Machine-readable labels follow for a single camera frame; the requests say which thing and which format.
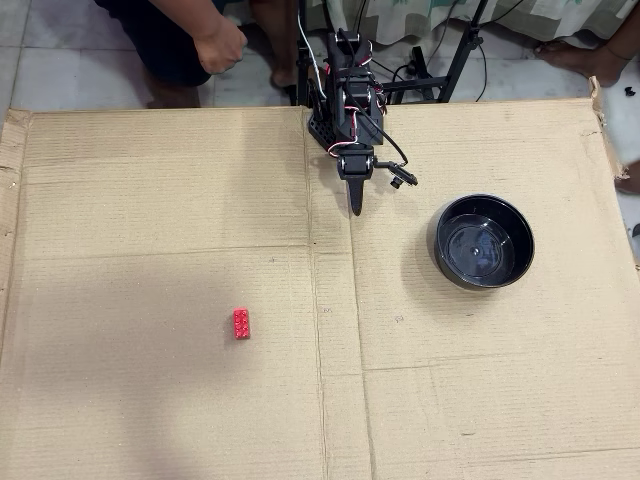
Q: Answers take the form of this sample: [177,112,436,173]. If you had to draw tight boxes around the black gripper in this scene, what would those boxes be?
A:
[338,152,377,218]

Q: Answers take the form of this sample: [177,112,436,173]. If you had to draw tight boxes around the red lego block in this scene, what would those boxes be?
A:
[232,307,253,342]

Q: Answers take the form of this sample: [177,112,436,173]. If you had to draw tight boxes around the person's bare forearm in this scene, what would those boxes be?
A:
[148,0,227,44]

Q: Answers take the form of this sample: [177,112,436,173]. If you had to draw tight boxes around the person's bare hand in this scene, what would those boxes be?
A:
[193,17,249,77]

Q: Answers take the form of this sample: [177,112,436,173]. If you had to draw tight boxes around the black metal pole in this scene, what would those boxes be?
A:
[295,0,311,107]

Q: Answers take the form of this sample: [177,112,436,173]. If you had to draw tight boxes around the black round bowl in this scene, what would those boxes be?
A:
[432,193,536,293]

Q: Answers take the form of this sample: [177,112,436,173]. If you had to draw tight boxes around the black tripod stand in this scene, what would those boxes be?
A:
[383,0,490,105]

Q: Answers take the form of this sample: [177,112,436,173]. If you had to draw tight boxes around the bare foot with sandal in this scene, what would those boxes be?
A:
[248,0,302,99]

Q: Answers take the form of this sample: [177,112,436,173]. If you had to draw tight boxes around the flattened cardboard sheet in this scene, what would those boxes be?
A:
[0,74,640,480]

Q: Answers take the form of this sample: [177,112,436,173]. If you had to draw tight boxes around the patterned bed cloth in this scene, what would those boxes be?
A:
[304,0,640,50]

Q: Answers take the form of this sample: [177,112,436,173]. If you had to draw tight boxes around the person's legs black shorts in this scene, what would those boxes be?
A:
[93,0,215,110]

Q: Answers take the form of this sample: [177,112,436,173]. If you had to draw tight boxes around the large bare foot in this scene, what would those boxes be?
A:
[533,8,640,89]

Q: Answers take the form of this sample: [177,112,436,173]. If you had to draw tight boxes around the bare foot beside cardboard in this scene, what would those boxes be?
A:
[613,158,640,197]

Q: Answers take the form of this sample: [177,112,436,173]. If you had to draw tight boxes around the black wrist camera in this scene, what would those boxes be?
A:
[374,158,421,191]

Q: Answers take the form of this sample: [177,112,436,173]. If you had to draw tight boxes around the white cable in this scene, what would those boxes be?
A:
[297,11,327,101]

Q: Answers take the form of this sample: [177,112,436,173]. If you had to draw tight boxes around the thin black floor cable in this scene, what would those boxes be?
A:
[472,33,489,103]

